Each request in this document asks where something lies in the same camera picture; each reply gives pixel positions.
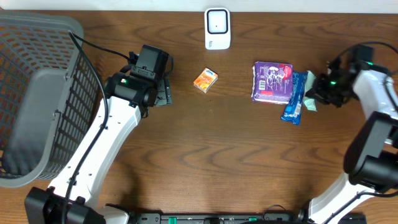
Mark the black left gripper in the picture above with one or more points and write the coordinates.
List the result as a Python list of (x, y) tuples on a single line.
[(165, 92)]

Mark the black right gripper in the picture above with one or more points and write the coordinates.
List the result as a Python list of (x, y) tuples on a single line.
[(316, 92)]

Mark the light green snack packet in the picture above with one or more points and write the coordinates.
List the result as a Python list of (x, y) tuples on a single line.
[(308, 98)]

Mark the orange small box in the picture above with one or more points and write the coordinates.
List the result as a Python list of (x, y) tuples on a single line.
[(205, 80)]

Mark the blue Oreo cookie pack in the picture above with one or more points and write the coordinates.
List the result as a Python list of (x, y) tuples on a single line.
[(293, 109)]

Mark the red purple snack bag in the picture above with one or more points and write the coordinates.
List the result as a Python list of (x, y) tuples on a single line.
[(272, 82)]

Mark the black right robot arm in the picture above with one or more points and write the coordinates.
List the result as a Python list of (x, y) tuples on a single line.
[(368, 170)]

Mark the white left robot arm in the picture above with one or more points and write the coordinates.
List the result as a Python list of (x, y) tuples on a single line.
[(72, 196)]

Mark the white barcode scanner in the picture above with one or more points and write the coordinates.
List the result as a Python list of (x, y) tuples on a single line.
[(217, 28)]

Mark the grey plastic mesh basket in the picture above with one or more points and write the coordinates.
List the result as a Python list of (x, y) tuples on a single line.
[(48, 95)]

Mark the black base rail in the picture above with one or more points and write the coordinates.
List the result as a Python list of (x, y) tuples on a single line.
[(156, 218)]

